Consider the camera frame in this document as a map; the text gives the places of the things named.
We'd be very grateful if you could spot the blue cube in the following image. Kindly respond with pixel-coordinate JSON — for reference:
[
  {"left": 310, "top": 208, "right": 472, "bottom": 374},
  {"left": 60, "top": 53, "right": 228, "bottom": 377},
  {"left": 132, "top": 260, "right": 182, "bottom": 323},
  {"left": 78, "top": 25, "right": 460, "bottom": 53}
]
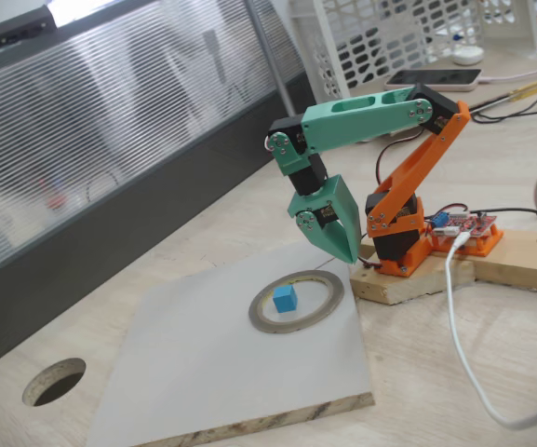
[{"left": 272, "top": 286, "right": 301, "bottom": 313}]

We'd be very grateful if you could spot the wooden block with screw holes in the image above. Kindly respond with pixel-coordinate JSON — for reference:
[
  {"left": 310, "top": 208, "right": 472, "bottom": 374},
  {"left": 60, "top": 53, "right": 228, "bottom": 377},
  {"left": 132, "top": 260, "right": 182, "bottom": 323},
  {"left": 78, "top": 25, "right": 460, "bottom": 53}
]
[{"left": 349, "top": 239, "right": 477, "bottom": 306}]

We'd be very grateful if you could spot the red controller circuit board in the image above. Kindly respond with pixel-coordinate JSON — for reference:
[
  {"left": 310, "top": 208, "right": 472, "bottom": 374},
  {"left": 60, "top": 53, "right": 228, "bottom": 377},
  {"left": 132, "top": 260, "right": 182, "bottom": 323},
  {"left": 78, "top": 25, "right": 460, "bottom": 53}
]
[{"left": 428, "top": 210, "right": 501, "bottom": 239}]

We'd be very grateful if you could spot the orange controller board holder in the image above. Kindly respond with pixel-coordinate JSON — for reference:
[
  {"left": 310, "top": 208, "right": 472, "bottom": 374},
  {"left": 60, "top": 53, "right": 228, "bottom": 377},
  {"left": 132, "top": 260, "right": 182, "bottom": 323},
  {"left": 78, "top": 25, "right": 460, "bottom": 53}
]
[{"left": 429, "top": 222, "right": 505, "bottom": 258}]

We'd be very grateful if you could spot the smartphone with pink case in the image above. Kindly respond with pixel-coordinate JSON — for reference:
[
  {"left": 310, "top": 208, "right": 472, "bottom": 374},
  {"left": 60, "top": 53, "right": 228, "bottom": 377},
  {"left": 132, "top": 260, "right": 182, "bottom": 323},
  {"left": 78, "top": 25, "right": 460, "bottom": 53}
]
[{"left": 383, "top": 68, "right": 483, "bottom": 93}]

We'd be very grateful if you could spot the white laminated chipboard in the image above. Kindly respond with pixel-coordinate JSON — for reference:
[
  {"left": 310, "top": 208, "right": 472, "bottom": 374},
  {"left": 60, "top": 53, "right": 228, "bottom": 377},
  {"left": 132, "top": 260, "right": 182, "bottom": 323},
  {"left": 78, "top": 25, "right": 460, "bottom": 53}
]
[{"left": 84, "top": 228, "right": 375, "bottom": 447}]

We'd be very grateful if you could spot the light wooden plank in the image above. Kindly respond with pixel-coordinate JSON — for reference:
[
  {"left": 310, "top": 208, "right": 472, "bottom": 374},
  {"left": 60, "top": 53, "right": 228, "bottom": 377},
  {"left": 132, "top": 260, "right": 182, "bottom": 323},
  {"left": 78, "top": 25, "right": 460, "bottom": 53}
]
[{"left": 470, "top": 226, "right": 537, "bottom": 295}]

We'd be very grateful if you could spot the brown cardboard sheet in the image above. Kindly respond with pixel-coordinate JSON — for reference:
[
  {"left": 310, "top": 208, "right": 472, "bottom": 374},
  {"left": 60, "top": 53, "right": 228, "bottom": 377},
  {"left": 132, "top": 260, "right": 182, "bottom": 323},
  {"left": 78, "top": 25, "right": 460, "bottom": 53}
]
[{"left": 354, "top": 46, "right": 537, "bottom": 137}]

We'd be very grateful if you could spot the white earbuds case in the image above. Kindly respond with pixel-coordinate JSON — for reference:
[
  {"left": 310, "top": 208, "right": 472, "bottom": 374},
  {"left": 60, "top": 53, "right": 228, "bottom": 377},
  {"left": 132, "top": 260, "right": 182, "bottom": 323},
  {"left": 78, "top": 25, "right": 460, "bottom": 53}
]
[{"left": 451, "top": 45, "right": 486, "bottom": 66}]

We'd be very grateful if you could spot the ribbed glass desk partition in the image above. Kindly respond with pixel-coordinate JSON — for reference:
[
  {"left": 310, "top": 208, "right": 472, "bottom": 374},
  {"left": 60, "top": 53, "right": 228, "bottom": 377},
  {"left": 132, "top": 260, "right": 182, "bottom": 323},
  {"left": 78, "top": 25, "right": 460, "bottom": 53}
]
[{"left": 0, "top": 0, "right": 323, "bottom": 381}]

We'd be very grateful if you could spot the white perforated plastic basket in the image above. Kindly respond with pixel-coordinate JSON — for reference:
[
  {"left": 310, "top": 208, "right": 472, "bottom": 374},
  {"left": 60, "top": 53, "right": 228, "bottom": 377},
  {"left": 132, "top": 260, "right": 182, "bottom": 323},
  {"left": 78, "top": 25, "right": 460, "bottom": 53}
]
[{"left": 288, "top": 0, "right": 537, "bottom": 143}]

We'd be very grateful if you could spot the black box device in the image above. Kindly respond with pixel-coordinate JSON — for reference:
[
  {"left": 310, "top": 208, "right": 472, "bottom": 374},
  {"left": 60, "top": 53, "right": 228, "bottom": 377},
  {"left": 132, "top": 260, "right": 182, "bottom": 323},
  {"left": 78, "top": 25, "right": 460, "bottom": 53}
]
[{"left": 0, "top": 5, "right": 57, "bottom": 51}]

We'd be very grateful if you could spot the grey ring of tape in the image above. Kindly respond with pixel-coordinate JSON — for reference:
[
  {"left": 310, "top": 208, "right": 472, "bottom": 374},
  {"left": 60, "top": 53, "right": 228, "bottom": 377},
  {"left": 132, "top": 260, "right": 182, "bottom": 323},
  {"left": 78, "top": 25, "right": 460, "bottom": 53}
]
[{"left": 248, "top": 269, "right": 345, "bottom": 335}]

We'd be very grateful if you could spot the white USB cable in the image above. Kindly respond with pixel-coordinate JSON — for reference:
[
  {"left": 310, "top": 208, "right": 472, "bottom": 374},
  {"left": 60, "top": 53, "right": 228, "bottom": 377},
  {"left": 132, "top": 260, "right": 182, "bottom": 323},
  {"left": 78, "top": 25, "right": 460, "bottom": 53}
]
[{"left": 444, "top": 232, "right": 537, "bottom": 430}]

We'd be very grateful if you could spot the black power cable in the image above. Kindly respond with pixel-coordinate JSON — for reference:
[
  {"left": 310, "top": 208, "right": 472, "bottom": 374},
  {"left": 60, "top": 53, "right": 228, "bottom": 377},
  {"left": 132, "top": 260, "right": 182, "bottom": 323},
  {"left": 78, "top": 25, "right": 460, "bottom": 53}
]
[{"left": 477, "top": 206, "right": 537, "bottom": 220}]

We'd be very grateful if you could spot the thin black cable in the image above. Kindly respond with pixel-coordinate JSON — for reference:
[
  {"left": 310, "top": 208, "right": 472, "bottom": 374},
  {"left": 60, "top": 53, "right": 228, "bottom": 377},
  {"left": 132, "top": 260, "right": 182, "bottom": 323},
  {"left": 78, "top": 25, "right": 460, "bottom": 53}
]
[{"left": 471, "top": 83, "right": 537, "bottom": 125}]

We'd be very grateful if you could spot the silver partition post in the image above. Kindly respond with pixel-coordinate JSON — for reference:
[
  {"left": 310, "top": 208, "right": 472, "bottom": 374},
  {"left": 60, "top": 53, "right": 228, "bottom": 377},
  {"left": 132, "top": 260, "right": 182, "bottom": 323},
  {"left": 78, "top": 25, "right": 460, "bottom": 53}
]
[{"left": 243, "top": 0, "right": 300, "bottom": 120}]

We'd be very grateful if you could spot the pale pink charging cable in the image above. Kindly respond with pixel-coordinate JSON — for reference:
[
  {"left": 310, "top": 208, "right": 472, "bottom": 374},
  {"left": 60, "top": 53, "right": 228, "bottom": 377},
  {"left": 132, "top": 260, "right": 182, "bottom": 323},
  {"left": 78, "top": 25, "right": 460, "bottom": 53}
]
[{"left": 478, "top": 62, "right": 537, "bottom": 86}]

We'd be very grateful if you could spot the yellow handled screwdriver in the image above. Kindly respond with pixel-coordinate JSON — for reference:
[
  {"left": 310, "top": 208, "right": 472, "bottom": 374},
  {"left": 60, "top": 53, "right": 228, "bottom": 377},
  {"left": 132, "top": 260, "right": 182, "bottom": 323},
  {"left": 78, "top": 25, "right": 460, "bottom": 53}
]
[{"left": 453, "top": 79, "right": 537, "bottom": 118}]

